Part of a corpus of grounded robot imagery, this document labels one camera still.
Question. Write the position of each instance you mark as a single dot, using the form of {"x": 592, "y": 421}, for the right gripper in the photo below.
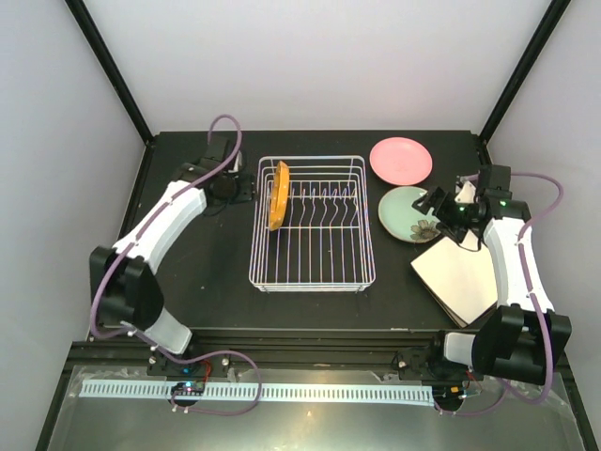
{"x": 440, "y": 211}

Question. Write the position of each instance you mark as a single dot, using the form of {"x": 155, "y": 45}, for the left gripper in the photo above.
{"x": 246, "y": 193}

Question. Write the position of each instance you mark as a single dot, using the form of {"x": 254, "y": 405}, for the orange dotted scalloped plate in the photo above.
{"x": 279, "y": 196}

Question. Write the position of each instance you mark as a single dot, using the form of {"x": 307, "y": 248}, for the white square plate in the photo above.
{"x": 460, "y": 277}

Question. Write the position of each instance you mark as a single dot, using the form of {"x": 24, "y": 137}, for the white wire dish rack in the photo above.
{"x": 325, "y": 241}

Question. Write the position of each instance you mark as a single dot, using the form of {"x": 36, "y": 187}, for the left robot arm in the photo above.
{"x": 123, "y": 280}

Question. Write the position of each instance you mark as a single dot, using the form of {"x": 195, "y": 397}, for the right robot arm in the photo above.
{"x": 524, "y": 337}

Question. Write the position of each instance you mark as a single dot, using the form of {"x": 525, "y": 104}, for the green floral plate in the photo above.
{"x": 401, "y": 220}

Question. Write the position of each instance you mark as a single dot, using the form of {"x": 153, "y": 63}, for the pink round plate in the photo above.
{"x": 400, "y": 161}

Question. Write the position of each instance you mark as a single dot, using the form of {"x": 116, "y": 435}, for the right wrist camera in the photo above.
{"x": 465, "y": 189}

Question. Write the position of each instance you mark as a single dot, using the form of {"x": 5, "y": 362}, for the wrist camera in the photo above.
{"x": 239, "y": 163}
{"x": 465, "y": 189}

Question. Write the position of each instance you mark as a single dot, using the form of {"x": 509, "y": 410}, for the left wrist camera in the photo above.
{"x": 239, "y": 163}

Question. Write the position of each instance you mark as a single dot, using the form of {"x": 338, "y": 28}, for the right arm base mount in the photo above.
{"x": 422, "y": 364}

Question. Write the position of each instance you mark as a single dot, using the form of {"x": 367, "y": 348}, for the left black frame post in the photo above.
{"x": 97, "y": 44}

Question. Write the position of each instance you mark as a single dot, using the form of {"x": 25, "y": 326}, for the black frame post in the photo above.
{"x": 97, "y": 44}
{"x": 524, "y": 65}

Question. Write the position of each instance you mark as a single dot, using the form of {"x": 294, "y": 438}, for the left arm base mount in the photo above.
{"x": 186, "y": 365}

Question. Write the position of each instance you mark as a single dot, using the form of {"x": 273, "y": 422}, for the white slotted cable duct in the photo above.
{"x": 414, "y": 395}

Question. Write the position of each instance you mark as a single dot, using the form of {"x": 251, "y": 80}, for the right black frame post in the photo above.
{"x": 524, "y": 65}

